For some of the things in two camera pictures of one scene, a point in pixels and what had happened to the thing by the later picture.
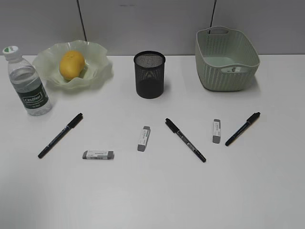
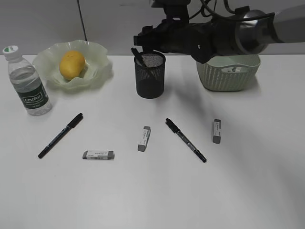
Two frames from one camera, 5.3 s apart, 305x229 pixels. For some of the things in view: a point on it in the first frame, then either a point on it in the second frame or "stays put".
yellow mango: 71,64 stays put
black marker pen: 255,116 → 140,60
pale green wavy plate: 96,68 stays put
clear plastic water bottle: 28,80 stays put
